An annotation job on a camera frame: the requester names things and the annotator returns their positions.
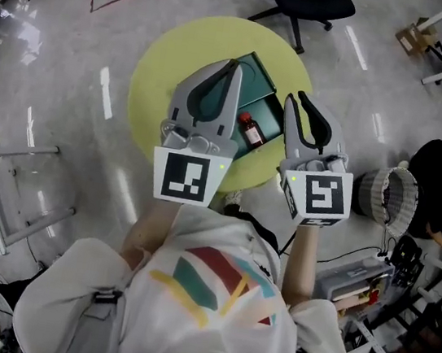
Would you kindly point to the grey woven wastebasket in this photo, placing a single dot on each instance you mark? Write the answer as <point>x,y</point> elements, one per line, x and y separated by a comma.
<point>382,195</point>

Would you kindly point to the person's right forearm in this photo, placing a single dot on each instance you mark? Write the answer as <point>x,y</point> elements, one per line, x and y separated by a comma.
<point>303,266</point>

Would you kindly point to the clear plastic storage bin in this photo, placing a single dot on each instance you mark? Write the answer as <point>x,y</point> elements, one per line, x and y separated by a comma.
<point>350,277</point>

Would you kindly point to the yellow-green round tablecloth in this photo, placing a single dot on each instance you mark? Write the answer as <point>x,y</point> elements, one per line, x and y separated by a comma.
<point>155,92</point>

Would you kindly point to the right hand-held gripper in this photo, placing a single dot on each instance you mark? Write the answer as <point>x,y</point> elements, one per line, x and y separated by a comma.
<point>321,195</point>

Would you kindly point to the person's white printed shirt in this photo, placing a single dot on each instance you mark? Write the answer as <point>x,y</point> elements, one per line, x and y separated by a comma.
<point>141,324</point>

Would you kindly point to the black office chair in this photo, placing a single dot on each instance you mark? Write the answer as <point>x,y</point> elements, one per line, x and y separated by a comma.
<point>313,0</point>

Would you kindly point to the black equipment frame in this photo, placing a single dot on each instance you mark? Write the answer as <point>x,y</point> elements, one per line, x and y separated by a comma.
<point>406,261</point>

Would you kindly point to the brown cardboard box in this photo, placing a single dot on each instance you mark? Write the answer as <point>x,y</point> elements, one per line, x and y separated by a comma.
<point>414,38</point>

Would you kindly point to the person's white shoe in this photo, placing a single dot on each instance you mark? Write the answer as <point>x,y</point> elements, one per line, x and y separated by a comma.
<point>234,196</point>

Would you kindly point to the small red bottle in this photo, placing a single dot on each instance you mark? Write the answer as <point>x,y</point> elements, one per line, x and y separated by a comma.
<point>252,131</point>

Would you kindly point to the dark green box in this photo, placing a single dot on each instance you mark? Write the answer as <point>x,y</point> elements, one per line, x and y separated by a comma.
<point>259,83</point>

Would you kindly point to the person's left forearm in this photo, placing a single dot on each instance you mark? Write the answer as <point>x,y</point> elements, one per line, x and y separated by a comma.
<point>151,231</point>

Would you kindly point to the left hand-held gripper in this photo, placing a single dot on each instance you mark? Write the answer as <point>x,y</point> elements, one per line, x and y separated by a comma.
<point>185,178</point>

